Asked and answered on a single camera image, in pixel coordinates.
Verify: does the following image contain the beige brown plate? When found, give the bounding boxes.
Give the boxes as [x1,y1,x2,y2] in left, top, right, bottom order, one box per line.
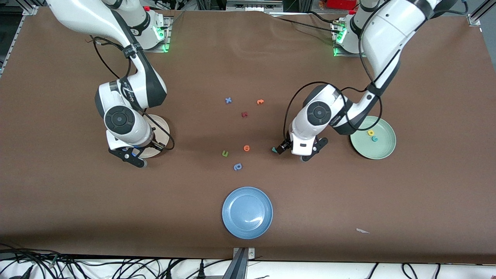
[139,115,171,158]

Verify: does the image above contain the brown table cover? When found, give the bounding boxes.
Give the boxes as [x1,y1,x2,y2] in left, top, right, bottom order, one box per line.
[0,10,496,264]

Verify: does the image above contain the blue plate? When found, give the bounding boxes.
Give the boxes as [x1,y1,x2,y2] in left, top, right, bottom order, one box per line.
[222,186,274,239]

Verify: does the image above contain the green plate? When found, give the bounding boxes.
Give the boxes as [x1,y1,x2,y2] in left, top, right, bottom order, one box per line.
[350,116,397,160]

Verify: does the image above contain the red box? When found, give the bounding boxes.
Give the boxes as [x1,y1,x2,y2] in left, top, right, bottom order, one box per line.
[325,0,359,10]

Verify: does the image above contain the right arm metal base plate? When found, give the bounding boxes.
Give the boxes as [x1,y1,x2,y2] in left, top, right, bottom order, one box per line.
[145,15,172,53]

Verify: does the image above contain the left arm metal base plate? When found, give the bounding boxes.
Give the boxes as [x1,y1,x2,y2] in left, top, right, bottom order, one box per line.
[334,46,370,58]

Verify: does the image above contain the metal table edge bracket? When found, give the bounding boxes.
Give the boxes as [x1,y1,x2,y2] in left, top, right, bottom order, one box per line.
[223,247,255,279]

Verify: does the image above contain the black cable to arm base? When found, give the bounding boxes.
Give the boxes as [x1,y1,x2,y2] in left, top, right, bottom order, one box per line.
[269,11,341,35]

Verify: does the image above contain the grey metal frame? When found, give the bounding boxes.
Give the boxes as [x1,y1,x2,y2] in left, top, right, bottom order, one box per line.
[226,0,284,12]

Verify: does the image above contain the aluminium frame profile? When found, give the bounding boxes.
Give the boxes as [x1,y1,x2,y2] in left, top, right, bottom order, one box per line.
[0,6,38,76]
[467,0,496,28]

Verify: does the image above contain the thick black cable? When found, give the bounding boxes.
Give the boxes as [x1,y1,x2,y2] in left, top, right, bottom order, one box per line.
[0,243,59,279]

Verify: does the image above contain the looped black cable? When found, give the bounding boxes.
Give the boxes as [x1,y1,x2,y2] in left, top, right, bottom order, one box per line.
[401,263,441,279]

